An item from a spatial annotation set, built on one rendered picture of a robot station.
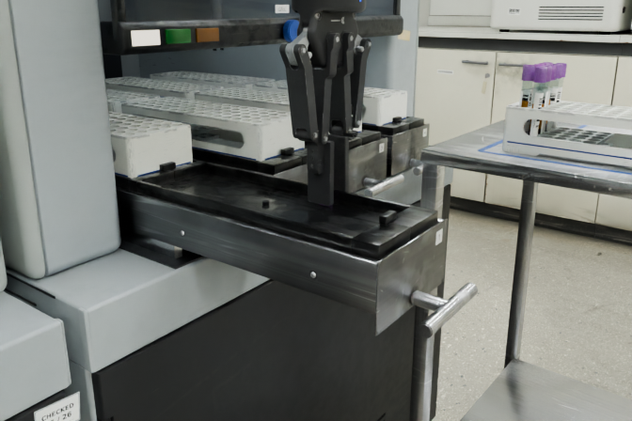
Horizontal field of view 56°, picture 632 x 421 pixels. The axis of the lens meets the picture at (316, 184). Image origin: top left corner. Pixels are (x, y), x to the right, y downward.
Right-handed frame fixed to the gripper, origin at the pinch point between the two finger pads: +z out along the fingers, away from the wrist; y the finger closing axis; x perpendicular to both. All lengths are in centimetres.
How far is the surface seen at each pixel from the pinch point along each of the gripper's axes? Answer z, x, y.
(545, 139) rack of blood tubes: -0.1, 14.7, -28.8
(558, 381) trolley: 56, 13, -63
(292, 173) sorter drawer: 4.1, -11.4, -7.7
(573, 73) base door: 11, -31, -224
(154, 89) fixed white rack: -2, -55, -21
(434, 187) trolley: 7.5, 1.6, -23.4
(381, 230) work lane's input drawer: 2.4, 11.0, 7.1
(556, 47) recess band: 1, -40, -229
